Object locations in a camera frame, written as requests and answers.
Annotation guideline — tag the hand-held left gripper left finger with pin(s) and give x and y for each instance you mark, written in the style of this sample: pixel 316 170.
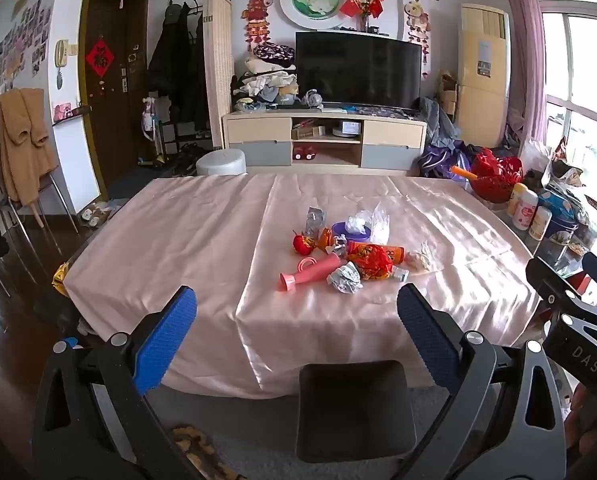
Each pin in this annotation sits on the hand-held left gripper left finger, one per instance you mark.
pixel 166 340

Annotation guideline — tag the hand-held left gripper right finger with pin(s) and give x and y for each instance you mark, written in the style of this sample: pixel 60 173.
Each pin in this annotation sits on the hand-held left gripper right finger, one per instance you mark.
pixel 428 335

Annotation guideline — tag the small plastic bottle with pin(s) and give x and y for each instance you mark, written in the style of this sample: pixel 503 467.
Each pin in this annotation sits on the small plastic bottle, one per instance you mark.
pixel 400 274

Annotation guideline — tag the red orange snack bag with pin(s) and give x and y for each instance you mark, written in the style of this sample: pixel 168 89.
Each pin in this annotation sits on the red orange snack bag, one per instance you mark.
pixel 371 260

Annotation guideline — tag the silver foil wrapper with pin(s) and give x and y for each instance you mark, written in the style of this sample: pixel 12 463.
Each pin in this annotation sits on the silver foil wrapper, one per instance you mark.
pixel 346 280

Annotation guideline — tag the clear plastic bag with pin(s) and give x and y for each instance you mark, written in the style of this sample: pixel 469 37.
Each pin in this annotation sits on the clear plastic bag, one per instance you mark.
pixel 381 222

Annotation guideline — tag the blue white foil wrapper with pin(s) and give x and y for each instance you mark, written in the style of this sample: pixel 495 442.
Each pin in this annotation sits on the blue white foil wrapper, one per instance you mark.
pixel 339 249

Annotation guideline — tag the pink plastic tube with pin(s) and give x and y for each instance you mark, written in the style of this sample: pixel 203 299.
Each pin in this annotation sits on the pink plastic tube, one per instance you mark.
pixel 313 272

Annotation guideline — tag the red ball ornament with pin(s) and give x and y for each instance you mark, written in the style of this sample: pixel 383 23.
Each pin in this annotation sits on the red ball ornament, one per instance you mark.
pixel 303 243

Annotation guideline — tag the blue round tin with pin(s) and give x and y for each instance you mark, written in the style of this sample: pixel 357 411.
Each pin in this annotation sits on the blue round tin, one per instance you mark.
pixel 563 220

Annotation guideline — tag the white bottle red label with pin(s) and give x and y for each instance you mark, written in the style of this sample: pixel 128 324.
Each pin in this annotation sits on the white bottle red label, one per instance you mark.
pixel 526 212

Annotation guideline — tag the white bottle yellow cap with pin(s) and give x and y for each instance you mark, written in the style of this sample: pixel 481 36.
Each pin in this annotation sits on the white bottle yellow cap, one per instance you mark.
pixel 516 200

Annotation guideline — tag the pink tablecloth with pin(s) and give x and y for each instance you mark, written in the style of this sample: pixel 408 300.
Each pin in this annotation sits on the pink tablecloth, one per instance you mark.
pixel 178 240

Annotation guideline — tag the patterned slipper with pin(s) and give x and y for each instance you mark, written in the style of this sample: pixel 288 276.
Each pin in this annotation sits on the patterned slipper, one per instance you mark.
pixel 198 452

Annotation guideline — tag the purple plastic bowl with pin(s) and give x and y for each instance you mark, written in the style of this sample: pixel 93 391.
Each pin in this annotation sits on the purple plastic bowl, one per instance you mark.
pixel 359 236

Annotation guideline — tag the red plastic basket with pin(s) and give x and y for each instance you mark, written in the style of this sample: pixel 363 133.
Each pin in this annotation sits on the red plastic basket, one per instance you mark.
pixel 495 180

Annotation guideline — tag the orange crumpled wrapper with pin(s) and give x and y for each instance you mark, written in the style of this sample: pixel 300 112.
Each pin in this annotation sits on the orange crumpled wrapper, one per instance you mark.
pixel 324 239

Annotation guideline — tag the orange plastic stick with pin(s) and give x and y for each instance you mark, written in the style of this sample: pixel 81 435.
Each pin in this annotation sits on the orange plastic stick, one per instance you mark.
pixel 463 172

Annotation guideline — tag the silver blister pack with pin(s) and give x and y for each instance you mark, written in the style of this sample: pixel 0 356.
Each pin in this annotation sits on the silver blister pack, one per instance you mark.
pixel 316 220

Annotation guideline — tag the purple cloth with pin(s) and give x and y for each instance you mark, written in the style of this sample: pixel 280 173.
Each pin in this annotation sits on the purple cloth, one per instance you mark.
pixel 443 162

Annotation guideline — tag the metal chair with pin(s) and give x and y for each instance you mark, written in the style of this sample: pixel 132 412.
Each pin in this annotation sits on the metal chair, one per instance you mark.
pixel 58 200

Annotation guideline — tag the white round stool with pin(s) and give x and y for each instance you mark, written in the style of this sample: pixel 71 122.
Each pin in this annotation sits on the white round stool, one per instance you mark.
pixel 221 162

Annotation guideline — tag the grey clothes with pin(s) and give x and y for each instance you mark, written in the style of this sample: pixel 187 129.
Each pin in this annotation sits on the grey clothes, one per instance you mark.
pixel 438 122

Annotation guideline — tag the window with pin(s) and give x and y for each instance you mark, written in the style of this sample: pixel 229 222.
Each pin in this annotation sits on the window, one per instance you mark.
pixel 583 70

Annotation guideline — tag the beige standing air conditioner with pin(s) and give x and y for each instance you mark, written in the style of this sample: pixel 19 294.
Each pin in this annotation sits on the beige standing air conditioner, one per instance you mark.
pixel 480 85

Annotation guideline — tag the dark brown door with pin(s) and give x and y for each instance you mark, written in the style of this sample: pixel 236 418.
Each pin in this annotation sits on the dark brown door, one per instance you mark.
pixel 113 125

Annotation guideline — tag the cardboard box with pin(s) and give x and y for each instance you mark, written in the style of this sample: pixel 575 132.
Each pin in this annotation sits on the cardboard box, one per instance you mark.
pixel 448 92

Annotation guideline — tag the wooden television cabinet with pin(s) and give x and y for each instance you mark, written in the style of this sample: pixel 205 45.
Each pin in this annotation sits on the wooden television cabinet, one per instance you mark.
pixel 258 132

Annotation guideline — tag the brown coat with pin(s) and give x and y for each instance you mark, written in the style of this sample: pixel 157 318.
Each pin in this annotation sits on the brown coat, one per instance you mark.
pixel 23 145

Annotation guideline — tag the pink curtain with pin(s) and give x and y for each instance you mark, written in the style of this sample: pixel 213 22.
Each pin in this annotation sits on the pink curtain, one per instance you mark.
pixel 520 35

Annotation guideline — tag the black television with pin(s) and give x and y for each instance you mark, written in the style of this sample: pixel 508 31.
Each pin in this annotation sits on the black television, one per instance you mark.
pixel 358 70

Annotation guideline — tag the beige folding screen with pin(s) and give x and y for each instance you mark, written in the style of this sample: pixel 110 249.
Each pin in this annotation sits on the beige folding screen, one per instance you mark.
pixel 218 70

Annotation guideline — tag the pile of clothes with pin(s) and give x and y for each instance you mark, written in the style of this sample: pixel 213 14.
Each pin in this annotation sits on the pile of clothes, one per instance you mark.
pixel 266 80

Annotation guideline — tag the dark hanging coats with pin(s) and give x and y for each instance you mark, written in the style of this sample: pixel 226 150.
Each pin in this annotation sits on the dark hanging coats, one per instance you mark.
pixel 176 60

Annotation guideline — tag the red door decoration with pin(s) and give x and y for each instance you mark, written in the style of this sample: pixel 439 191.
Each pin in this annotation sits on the red door decoration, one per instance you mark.
pixel 100 57

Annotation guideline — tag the red flower decoration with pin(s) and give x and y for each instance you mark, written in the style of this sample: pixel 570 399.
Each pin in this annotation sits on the red flower decoration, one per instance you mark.
pixel 361 5

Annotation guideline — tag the red fish hanging decoration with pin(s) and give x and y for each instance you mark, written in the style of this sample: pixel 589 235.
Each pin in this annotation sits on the red fish hanging decoration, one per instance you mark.
pixel 258 15

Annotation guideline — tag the hanging wall ornament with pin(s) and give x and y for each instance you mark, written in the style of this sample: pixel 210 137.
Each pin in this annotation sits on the hanging wall ornament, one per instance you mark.
pixel 417 30

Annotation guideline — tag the wall intercom phone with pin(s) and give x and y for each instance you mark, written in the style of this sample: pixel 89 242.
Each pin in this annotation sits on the wall intercom phone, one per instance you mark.
pixel 61 54

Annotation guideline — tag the wall photo collage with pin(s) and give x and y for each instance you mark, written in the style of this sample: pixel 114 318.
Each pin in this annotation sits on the wall photo collage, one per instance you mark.
pixel 23 45

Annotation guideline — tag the round wall picture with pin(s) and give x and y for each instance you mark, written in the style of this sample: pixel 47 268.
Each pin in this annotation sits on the round wall picture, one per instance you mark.
pixel 311 0

